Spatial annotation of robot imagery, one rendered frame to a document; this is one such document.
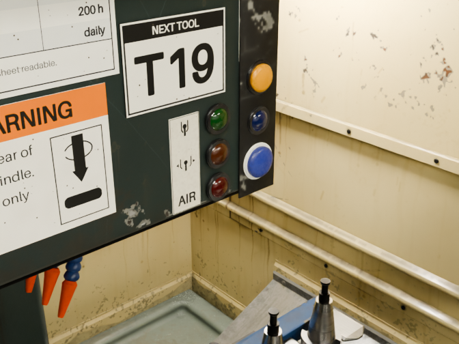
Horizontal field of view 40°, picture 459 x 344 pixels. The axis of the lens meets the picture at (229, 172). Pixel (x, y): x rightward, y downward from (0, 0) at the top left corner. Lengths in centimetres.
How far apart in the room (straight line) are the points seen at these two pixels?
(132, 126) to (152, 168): 4
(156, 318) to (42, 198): 163
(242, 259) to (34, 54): 152
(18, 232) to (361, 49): 103
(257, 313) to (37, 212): 133
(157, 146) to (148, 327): 159
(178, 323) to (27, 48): 172
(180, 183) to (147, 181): 3
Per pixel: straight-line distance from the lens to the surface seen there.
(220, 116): 53
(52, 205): 47
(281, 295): 177
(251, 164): 57
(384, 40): 135
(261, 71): 55
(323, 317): 99
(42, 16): 43
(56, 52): 44
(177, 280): 212
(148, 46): 48
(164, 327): 207
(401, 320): 156
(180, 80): 50
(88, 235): 50
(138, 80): 48
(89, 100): 46
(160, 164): 51
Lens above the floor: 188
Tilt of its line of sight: 25 degrees down
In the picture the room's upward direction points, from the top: straight up
